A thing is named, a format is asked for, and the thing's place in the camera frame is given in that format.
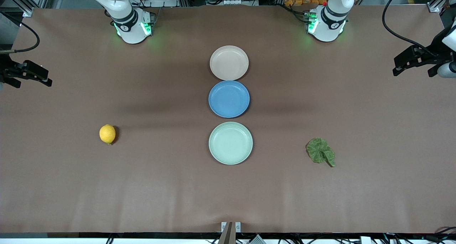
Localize yellow lemon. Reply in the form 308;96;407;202
99;124;116;145

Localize green lettuce leaf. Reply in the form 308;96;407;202
306;137;336;168

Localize brown table cover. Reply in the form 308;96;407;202
0;5;456;234

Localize beige round plate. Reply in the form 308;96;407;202
209;45;249;81

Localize blue round plate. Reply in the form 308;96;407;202
208;81;250;119

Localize light green round plate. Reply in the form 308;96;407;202
208;121;253;165

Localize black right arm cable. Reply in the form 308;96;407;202
0;20;41;54

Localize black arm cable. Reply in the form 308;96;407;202
0;20;41;54
382;0;434;56

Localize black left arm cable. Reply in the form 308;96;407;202
382;0;434;56

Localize aluminium frame post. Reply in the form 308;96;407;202
6;0;35;17
427;0;456;14

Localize grey metal bracket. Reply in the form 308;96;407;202
218;221;242;244

